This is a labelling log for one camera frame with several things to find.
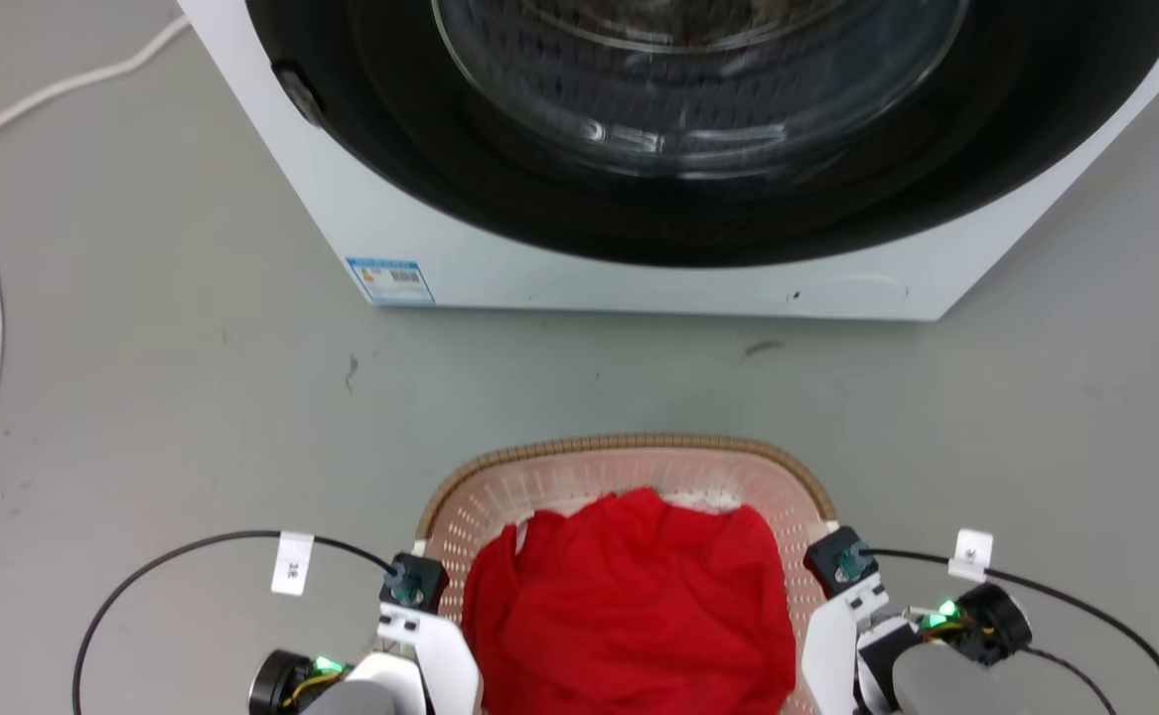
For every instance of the red garment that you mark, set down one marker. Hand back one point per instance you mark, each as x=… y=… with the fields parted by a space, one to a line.
x=629 y=606

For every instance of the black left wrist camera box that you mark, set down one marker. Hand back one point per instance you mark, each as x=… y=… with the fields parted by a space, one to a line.
x=418 y=578

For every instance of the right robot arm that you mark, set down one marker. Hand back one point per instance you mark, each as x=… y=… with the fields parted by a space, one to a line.
x=946 y=680

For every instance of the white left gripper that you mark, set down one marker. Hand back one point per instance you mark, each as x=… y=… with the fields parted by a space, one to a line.
x=450 y=660

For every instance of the beige perforated laundry basket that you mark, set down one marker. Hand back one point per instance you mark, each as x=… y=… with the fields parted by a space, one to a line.
x=549 y=485

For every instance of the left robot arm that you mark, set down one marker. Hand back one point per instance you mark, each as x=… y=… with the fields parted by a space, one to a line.
x=361 y=695

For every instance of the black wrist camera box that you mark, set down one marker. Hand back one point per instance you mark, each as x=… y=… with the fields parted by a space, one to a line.
x=418 y=578
x=837 y=558

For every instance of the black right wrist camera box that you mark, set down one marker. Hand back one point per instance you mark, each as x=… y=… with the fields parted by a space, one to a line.
x=837 y=558

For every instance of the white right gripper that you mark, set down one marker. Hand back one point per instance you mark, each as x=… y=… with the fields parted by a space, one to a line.
x=827 y=655

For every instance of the white front-load washing machine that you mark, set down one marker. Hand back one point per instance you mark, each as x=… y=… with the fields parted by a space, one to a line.
x=500 y=263

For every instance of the blue energy label sticker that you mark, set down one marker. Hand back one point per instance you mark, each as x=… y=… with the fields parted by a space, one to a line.
x=390 y=281

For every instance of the black round washer door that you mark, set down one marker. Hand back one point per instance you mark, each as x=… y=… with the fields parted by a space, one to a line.
x=361 y=149

